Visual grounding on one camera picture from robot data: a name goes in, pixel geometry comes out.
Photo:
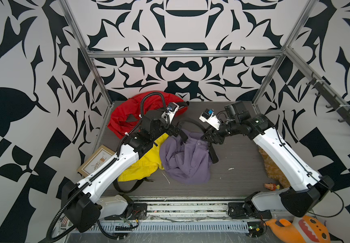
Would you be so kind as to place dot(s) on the striped printed card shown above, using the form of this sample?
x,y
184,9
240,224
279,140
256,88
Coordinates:
x,y
65,223

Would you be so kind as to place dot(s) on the framed picture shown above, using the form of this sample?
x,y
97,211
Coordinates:
x,y
95,161

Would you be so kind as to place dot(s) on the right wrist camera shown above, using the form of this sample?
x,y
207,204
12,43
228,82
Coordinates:
x,y
208,116

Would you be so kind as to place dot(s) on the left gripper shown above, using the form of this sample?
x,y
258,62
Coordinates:
x,y
170,131

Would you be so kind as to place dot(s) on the yellow trousers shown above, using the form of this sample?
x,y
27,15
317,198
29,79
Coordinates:
x,y
147,165

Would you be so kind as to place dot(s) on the purple trousers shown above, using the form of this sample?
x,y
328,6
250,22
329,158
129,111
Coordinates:
x,y
186,162

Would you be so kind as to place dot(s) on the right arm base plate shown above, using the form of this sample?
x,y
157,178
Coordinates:
x,y
241,210

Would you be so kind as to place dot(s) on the black coat hook rail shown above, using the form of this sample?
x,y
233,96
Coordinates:
x,y
334,101

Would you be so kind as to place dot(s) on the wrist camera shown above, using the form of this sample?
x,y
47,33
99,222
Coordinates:
x,y
170,112
208,116

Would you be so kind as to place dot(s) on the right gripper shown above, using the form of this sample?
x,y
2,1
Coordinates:
x,y
214,135

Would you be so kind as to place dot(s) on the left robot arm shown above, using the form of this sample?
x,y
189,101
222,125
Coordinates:
x,y
80,201

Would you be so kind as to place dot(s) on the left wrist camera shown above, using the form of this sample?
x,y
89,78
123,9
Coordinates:
x,y
170,112

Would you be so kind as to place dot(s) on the orange monster plush toy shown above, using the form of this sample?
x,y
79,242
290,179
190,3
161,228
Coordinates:
x,y
301,230

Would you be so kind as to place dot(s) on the brown teddy bear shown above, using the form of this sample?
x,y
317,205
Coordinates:
x,y
273,170

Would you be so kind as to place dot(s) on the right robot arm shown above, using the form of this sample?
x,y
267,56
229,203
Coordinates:
x,y
307,186

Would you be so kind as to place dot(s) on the white cable duct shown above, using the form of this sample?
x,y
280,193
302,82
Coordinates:
x,y
174,227

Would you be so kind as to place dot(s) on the black belt in red trousers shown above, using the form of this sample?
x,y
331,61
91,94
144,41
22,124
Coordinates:
x,y
183,106

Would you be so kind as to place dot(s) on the red trousers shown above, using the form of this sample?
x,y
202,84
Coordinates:
x,y
126,116

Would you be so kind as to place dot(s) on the small red figurine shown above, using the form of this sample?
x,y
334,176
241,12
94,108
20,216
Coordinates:
x,y
272,186

